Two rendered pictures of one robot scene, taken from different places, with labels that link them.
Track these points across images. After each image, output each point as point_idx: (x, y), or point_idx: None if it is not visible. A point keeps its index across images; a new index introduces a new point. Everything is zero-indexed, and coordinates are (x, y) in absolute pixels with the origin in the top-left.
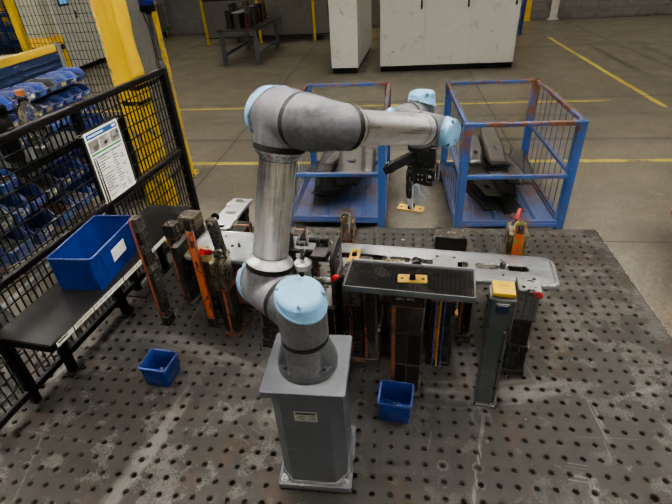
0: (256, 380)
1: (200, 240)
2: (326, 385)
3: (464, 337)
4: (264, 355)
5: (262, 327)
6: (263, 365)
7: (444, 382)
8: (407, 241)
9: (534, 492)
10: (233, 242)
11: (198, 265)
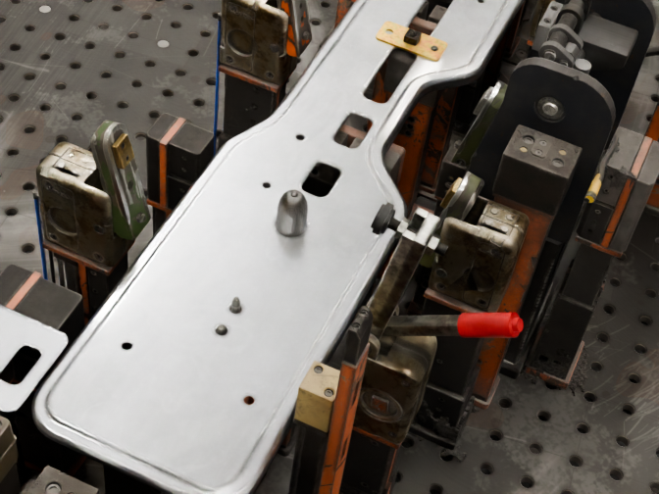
0: (589, 484)
1: (123, 439)
2: None
3: (517, 46)
4: (491, 452)
5: (465, 399)
6: (532, 460)
7: (642, 123)
8: (63, 4)
9: None
10: (195, 324)
11: (346, 443)
